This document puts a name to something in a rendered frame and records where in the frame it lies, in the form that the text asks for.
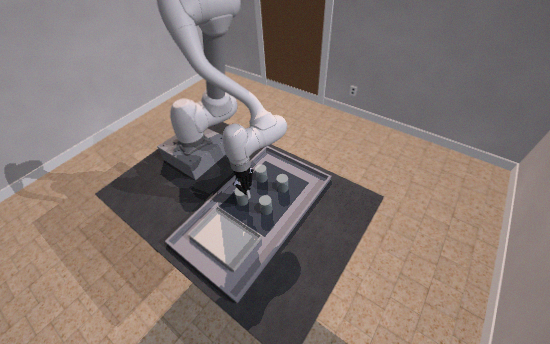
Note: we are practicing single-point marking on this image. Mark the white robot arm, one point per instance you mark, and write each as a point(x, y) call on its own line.
point(189, 119)

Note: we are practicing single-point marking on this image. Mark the clear glass cylinder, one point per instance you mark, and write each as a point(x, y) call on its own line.
point(282, 183)
point(261, 173)
point(265, 203)
point(241, 199)

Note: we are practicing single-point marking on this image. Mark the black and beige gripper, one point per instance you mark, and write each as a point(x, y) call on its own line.
point(244, 178)

